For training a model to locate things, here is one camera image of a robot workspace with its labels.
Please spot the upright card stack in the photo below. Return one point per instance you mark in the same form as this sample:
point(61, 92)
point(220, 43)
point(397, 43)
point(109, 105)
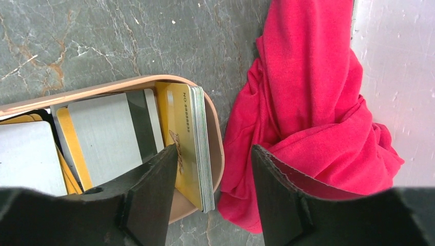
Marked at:
point(202, 148)

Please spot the printed card in tray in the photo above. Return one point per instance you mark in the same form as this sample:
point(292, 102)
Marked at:
point(116, 132)

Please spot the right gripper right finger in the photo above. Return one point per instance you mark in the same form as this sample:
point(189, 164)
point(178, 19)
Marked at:
point(296, 209)

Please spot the gold VIP credit card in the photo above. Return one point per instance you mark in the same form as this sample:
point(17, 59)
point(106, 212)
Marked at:
point(175, 109)

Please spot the red cloth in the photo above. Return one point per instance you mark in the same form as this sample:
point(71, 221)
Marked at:
point(302, 103)

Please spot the pink oval tray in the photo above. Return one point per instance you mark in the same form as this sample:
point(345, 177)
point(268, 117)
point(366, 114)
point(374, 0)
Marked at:
point(181, 206)

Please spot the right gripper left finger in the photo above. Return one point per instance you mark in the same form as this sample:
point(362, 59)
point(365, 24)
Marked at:
point(132, 209)

